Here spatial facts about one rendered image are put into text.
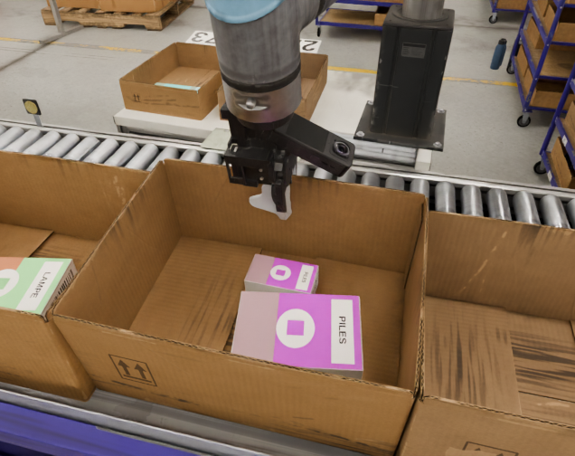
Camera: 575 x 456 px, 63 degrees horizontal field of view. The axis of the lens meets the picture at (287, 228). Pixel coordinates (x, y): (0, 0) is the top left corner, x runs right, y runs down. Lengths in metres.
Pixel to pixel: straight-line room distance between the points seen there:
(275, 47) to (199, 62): 1.44
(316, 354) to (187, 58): 1.52
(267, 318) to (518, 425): 0.31
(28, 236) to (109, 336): 0.45
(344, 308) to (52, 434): 0.38
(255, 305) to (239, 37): 0.33
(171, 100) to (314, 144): 1.03
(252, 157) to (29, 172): 0.43
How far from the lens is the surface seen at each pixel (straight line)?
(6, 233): 1.00
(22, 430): 0.68
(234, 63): 0.51
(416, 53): 1.36
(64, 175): 0.85
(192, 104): 1.54
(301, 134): 0.59
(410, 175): 1.31
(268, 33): 0.49
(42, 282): 0.76
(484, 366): 0.72
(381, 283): 0.75
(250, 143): 0.61
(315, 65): 1.80
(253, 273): 0.70
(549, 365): 0.77
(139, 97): 1.64
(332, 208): 0.69
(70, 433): 0.65
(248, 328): 0.61
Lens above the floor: 1.44
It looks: 40 degrees down
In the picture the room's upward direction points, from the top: straight up
